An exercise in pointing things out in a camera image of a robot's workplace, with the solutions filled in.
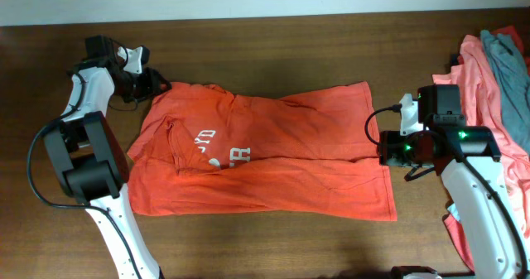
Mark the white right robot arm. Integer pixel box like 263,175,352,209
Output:
375,84,529,278

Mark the orange printed t-shirt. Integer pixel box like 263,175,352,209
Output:
128,82,397,221

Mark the grey t-shirt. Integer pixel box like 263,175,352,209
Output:
480,30,529,153

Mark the red garment in pile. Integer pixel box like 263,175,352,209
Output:
492,26,529,72

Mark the pink t-shirt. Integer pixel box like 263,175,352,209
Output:
431,34,530,272

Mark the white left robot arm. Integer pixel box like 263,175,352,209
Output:
36,35,171,278

